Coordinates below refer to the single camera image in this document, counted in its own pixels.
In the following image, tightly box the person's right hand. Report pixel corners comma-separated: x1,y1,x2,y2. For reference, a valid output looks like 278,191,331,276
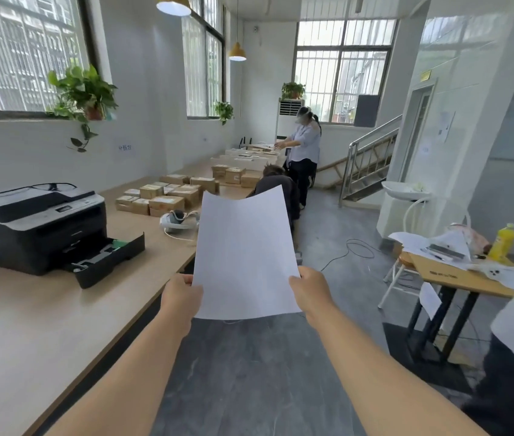
288,267,336,316

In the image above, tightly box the person's left hand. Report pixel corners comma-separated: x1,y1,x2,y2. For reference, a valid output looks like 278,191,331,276
162,273,204,324

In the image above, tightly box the white paper sheet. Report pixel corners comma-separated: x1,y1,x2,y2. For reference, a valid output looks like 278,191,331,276
192,185,302,320

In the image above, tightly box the person's left forearm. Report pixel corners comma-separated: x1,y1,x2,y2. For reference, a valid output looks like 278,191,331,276
45,309,194,436

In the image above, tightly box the person's right forearm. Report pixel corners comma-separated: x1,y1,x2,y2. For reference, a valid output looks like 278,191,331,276
305,300,489,436

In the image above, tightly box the white headset device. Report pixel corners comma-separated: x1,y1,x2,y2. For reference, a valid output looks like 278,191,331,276
159,210,201,235

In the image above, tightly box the group of brown cardboard boxes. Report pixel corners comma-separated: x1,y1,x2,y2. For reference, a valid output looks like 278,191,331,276
115,164,264,218

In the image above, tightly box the white metal chair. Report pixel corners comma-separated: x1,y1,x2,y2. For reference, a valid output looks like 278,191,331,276
377,197,472,310

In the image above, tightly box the pile of white papers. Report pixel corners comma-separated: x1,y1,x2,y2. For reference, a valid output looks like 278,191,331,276
388,228,472,269

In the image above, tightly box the metal staircase with railing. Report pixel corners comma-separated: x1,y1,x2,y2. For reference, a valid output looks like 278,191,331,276
316,114,403,207

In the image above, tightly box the row of white boxes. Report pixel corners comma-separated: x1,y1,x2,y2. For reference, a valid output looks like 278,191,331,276
211,146,286,172

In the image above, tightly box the white wash basin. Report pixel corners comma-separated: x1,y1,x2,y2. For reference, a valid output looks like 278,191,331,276
381,180,433,201

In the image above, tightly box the black printer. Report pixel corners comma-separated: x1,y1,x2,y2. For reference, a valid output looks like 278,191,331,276
0,183,145,289

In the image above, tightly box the white standing air conditioner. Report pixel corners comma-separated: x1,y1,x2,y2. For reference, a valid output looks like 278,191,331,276
275,99,305,146

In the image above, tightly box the wooden table with black legs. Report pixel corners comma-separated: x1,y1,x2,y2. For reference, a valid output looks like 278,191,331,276
398,251,514,365

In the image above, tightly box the small green potted plant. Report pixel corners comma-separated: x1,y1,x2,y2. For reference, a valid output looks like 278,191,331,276
214,101,235,126

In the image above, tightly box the white and red plastic bag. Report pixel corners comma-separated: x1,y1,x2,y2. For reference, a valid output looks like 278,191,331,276
447,223,490,256

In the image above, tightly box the black panel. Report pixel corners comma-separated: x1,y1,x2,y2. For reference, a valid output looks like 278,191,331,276
353,94,381,128

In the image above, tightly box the white door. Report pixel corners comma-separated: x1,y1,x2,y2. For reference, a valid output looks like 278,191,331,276
398,79,438,182

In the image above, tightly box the yellow drink bottle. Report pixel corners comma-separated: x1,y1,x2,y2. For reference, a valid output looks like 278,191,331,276
487,223,514,263

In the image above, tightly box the large trailing green potted plant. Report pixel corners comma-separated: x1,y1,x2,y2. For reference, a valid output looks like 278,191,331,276
47,64,119,153

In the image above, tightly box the barred window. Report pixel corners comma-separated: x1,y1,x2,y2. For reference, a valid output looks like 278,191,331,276
292,19,398,126
0,0,99,121
182,0,226,120

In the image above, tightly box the yellow pendant lamp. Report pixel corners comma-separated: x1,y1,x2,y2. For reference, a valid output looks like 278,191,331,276
155,0,192,17
229,0,247,62

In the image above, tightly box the black floor cable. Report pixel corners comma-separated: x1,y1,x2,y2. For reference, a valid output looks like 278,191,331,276
320,239,379,273

